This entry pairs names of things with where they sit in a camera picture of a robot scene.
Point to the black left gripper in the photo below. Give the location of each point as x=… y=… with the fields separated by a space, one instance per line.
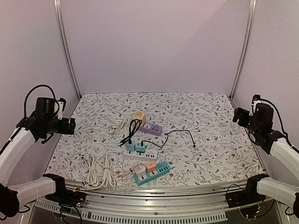
x=64 y=129

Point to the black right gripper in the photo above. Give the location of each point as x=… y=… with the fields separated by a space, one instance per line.
x=243 y=117

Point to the light blue charger plug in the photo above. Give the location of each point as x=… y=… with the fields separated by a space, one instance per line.
x=130 y=147

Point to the beige cube socket adapter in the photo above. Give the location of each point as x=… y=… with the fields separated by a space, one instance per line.
x=139 y=116

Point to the teal charger plug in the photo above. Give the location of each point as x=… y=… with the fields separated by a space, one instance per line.
x=140 y=147

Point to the purple power strip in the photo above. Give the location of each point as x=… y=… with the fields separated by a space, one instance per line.
x=152 y=129

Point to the white charger adapter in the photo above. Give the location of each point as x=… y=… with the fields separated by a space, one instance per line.
x=140 y=172

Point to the white power strip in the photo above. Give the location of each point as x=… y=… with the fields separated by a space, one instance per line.
x=148 y=155

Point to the teal power strip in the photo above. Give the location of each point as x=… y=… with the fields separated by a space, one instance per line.
x=163 y=168

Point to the pink charger plug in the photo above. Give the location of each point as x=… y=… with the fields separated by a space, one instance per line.
x=151 y=167

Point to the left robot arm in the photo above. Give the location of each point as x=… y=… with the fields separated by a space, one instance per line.
x=45 y=121

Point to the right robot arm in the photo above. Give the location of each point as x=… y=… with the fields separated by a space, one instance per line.
x=259 y=121

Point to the floral table mat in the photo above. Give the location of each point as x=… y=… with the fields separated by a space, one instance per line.
x=200 y=142

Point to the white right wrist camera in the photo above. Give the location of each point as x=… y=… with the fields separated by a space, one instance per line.
x=256 y=99

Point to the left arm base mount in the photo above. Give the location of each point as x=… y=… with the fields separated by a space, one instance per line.
x=70 y=198

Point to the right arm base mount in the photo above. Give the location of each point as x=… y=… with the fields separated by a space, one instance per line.
x=249 y=203

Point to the aluminium front rail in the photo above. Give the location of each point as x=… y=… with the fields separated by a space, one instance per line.
x=205 y=204

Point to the right aluminium frame post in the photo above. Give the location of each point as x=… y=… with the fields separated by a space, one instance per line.
x=245 y=47

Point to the aluminium frame post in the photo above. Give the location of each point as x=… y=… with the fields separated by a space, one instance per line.
x=65 y=47
x=245 y=47

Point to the left aluminium frame post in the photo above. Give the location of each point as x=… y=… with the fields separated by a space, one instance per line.
x=65 y=47

